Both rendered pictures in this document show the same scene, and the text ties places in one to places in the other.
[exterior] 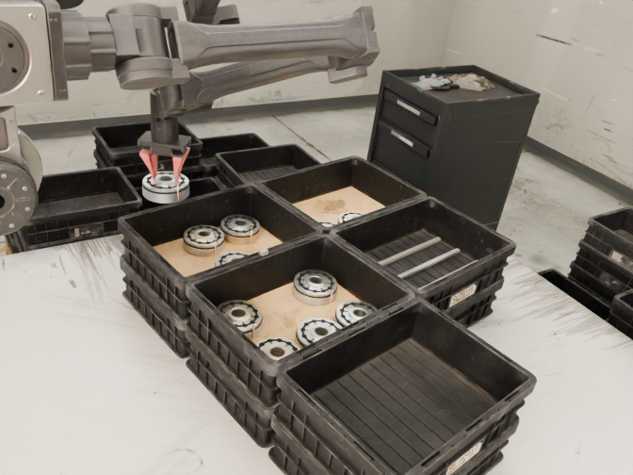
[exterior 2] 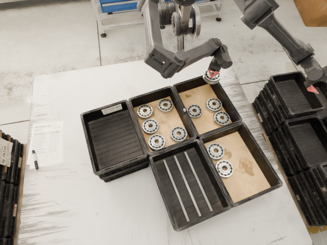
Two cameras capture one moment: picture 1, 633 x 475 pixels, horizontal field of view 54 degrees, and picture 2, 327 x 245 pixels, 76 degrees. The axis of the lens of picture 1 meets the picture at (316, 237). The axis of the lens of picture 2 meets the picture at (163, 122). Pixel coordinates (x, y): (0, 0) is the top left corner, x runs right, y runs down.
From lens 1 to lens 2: 1.45 m
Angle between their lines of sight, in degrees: 72
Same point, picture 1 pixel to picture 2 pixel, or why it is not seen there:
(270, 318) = (167, 117)
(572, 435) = (103, 217)
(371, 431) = (113, 130)
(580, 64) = not seen: outside the picture
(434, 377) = (125, 158)
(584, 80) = not seen: outside the picture
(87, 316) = not seen: hidden behind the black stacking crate
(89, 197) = (307, 102)
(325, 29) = (148, 38)
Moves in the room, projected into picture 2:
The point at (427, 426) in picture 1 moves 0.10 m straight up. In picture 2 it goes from (108, 145) to (104, 139)
